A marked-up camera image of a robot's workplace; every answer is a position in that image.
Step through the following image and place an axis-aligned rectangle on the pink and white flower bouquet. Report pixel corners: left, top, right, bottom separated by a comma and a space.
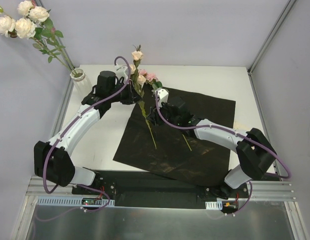
138, 69, 193, 152

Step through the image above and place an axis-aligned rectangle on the peach rosebud flower stem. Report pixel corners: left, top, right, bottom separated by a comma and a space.
130, 44, 157, 149

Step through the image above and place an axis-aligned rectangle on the green leafy flower stem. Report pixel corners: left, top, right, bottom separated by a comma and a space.
14, 0, 73, 73

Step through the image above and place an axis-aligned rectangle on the white peony flower stem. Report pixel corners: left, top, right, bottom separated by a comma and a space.
0, 0, 78, 76

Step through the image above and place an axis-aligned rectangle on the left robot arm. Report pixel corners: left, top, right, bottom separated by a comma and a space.
34, 67, 141, 195

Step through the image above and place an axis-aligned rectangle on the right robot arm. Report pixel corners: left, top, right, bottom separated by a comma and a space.
147, 97, 276, 200

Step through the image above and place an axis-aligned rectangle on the white ribbed vase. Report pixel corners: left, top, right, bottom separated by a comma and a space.
70, 68, 93, 99

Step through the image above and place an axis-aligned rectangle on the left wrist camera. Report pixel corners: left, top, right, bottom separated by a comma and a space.
114, 64, 131, 82

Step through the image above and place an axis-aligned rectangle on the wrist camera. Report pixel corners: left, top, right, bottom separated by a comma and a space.
155, 88, 169, 105
114, 64, 131, 82

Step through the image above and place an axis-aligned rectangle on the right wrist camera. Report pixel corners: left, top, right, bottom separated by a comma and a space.
155, 88, 169, 105

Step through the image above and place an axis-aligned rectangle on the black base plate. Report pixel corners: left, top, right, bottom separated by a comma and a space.
71, 170, 249, 209

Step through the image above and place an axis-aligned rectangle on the right white cable duct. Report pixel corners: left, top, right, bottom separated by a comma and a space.
205, 201, 223, 211

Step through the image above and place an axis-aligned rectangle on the white cable duct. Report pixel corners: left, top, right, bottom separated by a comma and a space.
37, 196, 115, 208
205, 201, 223, 211

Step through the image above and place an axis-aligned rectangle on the left aluminium frame post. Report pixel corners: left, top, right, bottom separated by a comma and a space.
32, 0, 76, 70

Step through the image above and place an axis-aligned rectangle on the aluminium frame post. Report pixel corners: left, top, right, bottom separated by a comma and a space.
247, 0, 298, 76
32, 0, 76, 70

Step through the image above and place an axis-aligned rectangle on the left white cable duct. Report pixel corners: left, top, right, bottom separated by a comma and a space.
37, 196, 115, 208

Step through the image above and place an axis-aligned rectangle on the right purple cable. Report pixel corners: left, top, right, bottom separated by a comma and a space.
154, 90, 292, 220

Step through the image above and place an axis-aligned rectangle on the aluminium rail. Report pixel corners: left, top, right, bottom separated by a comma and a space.
25, 176, 298, 202

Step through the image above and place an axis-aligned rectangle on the right aluminium frame post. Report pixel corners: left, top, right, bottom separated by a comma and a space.
247, 0, 298, 76

